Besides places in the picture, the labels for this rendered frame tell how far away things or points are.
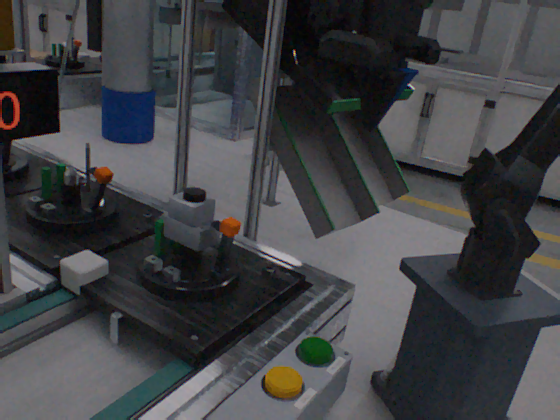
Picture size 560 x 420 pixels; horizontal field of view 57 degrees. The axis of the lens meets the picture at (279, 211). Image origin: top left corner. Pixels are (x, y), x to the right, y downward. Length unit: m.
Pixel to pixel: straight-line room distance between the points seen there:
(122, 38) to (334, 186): 0.86
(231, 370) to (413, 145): 4.13
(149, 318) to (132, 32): 1.05
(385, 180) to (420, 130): 3.55
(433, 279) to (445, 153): 4.01
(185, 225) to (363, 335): 0.35
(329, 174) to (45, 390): 0.56
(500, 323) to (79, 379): 0.47
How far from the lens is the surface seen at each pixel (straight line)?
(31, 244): 0.82
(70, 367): 0.68
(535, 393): 0.89
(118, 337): 0.68
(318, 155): 0.93
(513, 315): 0.63
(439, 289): 0.63
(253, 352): 0.64
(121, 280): 0.73
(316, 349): 0.63
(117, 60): 1.59
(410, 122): 4.63
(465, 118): 4.56
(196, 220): 0.68
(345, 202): 0.92
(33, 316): 0.72
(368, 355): 0.83
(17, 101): 0.61
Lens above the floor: 1.36
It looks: 23 degrees down
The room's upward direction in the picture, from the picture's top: 8 degrees clockwise
